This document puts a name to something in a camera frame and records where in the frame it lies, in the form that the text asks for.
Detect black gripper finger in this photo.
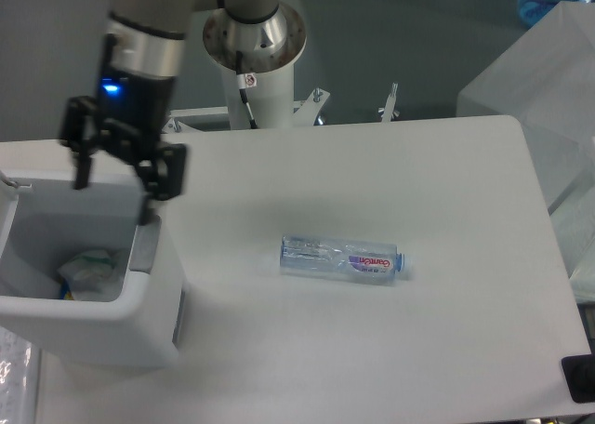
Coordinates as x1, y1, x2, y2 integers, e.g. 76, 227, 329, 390
59, 96, 99, 190
106, 119, 188, 225

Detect clear plastic water bottle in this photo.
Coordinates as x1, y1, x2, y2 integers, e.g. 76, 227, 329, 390
279, 234, 410, 285

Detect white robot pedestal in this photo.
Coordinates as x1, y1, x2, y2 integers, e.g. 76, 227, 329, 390
218, 64, 294, 130

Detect white paper wrapper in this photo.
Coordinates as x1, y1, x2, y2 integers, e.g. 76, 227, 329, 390
58, 249, 129, 302

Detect clear plastic sheet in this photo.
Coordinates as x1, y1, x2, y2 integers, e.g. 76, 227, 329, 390
1, 328, 41, 423

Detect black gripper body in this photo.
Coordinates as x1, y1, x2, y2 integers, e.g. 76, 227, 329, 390
96, 65, 176, 164

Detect translucent white plastic box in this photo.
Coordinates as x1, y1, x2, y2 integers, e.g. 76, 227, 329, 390
456, 2, 594, 209

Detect blue snack packet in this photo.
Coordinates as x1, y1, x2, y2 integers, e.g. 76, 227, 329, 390
59, 280, 73, 300

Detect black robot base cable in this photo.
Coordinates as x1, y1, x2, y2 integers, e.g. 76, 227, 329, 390
233, 49, 259, 130

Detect white pedestal foot frame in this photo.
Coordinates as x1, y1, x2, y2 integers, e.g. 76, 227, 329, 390
159, 82, 402, 134

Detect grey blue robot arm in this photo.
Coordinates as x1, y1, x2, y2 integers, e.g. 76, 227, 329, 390
59, 0, 307, 224

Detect white trash can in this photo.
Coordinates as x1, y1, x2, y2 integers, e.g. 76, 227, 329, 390
1, 169, 187, 367

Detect black device at table edge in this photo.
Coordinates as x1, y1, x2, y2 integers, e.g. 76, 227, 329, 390
562, 354, 594, 404

